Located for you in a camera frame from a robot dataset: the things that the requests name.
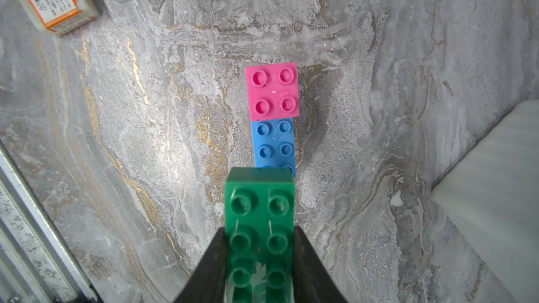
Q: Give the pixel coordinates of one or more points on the green long lego brick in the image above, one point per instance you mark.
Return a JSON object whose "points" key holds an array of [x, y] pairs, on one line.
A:
{"points": [[259, 216]]}

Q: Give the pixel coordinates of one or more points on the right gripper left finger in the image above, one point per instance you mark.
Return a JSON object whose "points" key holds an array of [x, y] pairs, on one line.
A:
{"points": [[207, 283]]}

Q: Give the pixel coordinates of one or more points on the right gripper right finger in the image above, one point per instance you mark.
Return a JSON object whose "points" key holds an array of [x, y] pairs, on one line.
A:
{"points": [[311, 281]]}

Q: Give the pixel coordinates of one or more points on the brown lidded storage box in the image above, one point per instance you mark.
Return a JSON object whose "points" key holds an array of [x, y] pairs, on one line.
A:
{"points": [[491, 196]]}

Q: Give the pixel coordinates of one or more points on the pink square lego brick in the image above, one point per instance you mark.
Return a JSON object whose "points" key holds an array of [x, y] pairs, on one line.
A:
{"points": [[272, 91]]}

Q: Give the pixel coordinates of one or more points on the light blue long lego brick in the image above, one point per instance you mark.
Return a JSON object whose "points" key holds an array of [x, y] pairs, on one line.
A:
{"points": [[273, 144]]}

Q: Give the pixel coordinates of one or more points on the aluminium front rail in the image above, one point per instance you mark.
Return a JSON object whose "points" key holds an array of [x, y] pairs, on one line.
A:
{"points": [[36, 264]]}

